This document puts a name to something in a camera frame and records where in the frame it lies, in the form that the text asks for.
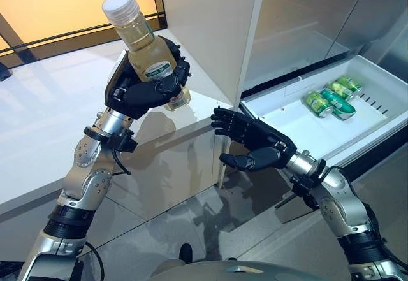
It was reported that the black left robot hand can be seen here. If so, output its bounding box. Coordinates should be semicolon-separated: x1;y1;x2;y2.
104;35;192;120

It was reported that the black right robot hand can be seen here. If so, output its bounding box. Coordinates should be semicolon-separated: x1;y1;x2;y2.
210;105;298;172

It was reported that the clear yellow drink bottle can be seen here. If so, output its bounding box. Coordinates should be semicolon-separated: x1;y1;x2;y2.
101;0;191;112

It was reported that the white fridge drawer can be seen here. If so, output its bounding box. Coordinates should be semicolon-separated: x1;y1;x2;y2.
238;54;408;281

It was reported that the stainless steel fridge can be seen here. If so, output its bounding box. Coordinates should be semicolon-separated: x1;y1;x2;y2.
240;0;408;100

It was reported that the light green drink can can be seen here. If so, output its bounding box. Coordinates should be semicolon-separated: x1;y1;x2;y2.
305;91;334;116
328;75;363;99

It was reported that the white counter cabinet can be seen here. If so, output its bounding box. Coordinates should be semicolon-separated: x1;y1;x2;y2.
0;27;237;253

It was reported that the dark green drink can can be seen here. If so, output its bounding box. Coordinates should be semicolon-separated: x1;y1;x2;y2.
320;88;356;121

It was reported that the tall white cabinet panel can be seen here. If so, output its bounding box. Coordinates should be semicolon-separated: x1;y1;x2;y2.
159;0;268;188

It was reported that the black left robot foot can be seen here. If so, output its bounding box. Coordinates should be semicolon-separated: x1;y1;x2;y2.
178;242;194;264

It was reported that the grey robot torso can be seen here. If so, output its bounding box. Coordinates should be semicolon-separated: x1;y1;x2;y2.
148;260;351;281

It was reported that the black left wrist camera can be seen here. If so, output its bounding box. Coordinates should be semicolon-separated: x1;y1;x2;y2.
110;129;138;153

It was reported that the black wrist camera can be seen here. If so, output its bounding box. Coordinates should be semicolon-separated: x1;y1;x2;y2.
289;177;319;208
110;129;138;153

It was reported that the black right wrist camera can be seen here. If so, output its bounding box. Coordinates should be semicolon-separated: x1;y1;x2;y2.
289;177;319;208

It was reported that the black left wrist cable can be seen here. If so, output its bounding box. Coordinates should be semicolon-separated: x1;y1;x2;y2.
83;148;132;281

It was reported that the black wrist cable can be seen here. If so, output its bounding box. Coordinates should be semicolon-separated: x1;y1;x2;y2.
363;199;388;247
83;148;132;281

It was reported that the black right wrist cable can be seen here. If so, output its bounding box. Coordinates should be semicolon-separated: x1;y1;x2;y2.
363;199;388;247

